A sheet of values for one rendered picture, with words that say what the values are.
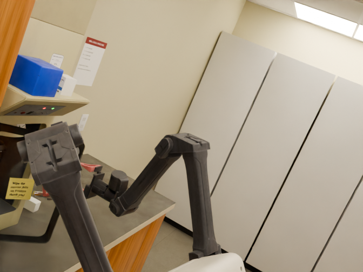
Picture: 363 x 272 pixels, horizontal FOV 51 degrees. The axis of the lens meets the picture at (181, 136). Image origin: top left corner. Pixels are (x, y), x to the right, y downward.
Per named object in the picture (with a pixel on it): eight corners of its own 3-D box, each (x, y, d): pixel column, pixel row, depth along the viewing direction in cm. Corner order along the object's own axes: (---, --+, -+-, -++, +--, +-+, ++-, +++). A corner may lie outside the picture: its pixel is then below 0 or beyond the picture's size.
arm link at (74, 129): (25, 168, 66) (86, 148, 69) (13, 137, 66) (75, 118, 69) (46, 154, 108) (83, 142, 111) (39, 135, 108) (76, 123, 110)
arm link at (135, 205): (172, 148, 112) (197, 144, 120) (163, 133, 115) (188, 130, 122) (112, 221, 138) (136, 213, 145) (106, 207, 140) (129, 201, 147)
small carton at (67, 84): (50, 89, 127) (56, 72, 126) (61, 90, 131) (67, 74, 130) (60, 94, 125) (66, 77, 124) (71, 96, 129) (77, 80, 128)
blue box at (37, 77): (6, 82, 112) (15, 53, 110) (30, 85, 121) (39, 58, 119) (32, 96, 109) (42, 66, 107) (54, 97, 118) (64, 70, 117)
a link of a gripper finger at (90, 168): (86, 157, 152) (106, 167, 149) (80, 172, 153) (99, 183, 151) (76, 158, 146) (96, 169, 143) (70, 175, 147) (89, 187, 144)
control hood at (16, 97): (-15, 112, 111) (-5, 80, 109) (56, 113, 141) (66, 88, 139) (14, 129, 107) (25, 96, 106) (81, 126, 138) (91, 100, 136)
